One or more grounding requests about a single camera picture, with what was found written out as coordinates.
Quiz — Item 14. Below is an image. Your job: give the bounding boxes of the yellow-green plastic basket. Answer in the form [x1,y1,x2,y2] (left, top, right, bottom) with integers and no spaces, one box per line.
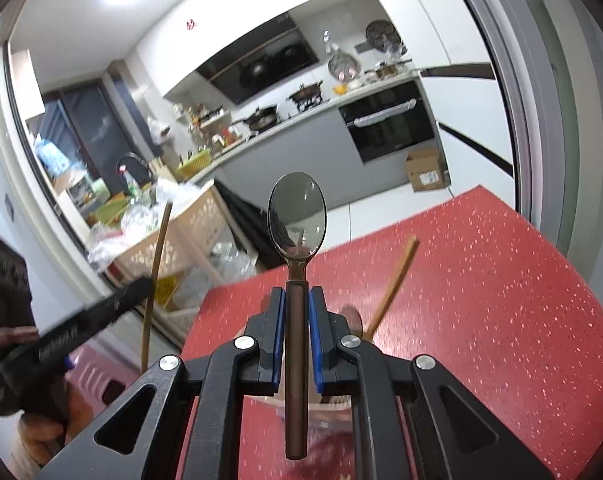
[174,152,213,181]

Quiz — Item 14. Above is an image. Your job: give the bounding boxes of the white refrigerator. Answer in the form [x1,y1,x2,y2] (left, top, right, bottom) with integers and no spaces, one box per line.
[416,0,515,201]

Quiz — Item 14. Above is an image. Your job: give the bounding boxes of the plain wooden chopstick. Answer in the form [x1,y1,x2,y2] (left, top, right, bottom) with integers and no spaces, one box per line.
[364,237,421,341]
[140,201,174,376]

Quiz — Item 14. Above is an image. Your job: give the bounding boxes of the pink plastic utensil holder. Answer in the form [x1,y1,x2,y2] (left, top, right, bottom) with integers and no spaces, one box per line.
[274,307,365,433]

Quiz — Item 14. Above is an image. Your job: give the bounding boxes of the black wok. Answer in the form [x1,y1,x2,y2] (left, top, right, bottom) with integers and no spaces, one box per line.
[230,105,279,133]

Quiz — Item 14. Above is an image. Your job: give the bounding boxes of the blue hanging bag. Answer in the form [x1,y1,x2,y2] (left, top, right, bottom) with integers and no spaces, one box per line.
[34,137,77,176]

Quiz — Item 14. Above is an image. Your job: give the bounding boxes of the yellow oil bottle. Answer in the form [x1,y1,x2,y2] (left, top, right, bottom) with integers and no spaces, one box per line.
[154,275,182,307]

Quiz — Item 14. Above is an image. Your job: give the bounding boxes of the black built-in oven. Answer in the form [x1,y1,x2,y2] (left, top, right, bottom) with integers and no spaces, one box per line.
[339,81,436,165]

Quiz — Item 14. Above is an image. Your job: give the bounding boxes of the black kitchen faucet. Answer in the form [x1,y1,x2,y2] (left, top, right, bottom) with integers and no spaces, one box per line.
[116,152,154,196]

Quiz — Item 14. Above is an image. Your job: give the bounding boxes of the black range hood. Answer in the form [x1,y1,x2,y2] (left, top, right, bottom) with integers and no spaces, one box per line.
[196,15,319,106]

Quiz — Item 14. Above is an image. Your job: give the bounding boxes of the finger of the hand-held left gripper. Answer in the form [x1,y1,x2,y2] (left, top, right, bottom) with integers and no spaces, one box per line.
[78,277,155,333]

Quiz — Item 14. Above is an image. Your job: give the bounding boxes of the person's left hand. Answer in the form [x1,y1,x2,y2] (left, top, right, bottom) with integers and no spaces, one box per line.
[18,382,94,468]

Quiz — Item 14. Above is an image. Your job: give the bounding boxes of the dark cooking pot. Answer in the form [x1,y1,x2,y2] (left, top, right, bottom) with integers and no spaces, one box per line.
[287,80,327,108]

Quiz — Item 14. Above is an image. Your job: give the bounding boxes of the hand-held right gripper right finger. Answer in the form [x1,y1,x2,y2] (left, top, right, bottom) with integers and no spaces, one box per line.
[309,285,555,480]

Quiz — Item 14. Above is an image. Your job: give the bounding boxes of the clear plastic bags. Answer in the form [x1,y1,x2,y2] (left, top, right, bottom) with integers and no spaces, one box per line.
[86,180,202,271]

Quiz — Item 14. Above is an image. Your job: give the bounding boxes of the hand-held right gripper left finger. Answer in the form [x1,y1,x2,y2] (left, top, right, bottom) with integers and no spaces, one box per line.
[40,287,288,480]

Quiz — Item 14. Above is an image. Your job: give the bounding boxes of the hanging metal strainer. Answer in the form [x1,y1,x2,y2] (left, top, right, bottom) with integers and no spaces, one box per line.
[328,50,359,81]

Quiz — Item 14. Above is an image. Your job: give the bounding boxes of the black hanging cloth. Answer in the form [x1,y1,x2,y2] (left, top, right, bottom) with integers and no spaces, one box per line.
[215,177,287,271]

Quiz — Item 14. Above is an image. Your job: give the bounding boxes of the cream plastic storage cart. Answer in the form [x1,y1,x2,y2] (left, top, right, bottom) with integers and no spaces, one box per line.
[114,182,259,326]

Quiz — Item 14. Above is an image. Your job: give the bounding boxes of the hanging white plastic bag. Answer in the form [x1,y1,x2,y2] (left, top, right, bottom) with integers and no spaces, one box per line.
[146,115,172,147]

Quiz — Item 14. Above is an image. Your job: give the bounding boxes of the hanging dark sectioned pan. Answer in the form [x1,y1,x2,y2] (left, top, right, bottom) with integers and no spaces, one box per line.
[365,20,402,51]

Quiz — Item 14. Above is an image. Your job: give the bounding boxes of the dark patterned cloth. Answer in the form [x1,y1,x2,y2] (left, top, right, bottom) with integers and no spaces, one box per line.
[0,234,36,343]

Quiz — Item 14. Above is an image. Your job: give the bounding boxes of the cardboard box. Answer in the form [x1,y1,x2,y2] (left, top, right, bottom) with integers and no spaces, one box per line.
[405,149,451,192]

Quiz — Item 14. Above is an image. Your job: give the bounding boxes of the pink plastic stool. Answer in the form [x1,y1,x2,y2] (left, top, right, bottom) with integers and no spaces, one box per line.
[68,340,144,403]

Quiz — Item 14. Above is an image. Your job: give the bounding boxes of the large dark translucent spoon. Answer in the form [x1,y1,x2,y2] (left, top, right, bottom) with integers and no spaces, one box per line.
[268,171,328,461]

